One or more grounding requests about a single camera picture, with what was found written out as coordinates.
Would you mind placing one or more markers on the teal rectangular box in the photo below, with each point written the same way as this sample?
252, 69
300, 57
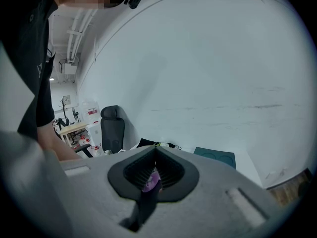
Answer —
215, 156

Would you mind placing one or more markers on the pale green wrapped bunch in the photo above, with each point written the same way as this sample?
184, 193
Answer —
107, 152

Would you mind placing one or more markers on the person's left forearm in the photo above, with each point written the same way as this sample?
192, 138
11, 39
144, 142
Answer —
58, 147

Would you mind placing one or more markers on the white ceiling pipes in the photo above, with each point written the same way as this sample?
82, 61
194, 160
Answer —
76, 33

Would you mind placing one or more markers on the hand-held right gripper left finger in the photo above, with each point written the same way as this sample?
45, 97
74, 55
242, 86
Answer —
99, 195

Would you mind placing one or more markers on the cluster of clear water jugs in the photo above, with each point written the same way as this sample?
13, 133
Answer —
90, 110

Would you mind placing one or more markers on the white artificial flower bouquet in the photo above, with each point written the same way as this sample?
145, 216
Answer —
164, 144

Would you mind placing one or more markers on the black bare tree stand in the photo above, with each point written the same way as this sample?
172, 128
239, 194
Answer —
65, 108

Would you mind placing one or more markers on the purple cloth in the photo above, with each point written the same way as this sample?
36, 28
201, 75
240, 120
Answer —
153, 180

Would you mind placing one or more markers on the black mesh office chair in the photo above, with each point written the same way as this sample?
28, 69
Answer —
112, 130

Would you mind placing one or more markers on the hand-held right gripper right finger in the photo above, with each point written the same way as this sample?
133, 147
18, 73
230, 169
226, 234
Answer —
210, 199

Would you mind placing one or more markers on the white cardboard box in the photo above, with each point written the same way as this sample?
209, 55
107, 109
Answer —
95, 133

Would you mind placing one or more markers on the light wooden side table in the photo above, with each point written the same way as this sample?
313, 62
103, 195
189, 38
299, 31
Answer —
74, 128

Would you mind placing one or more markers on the small black standing fan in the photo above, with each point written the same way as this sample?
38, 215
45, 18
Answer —
75, 114

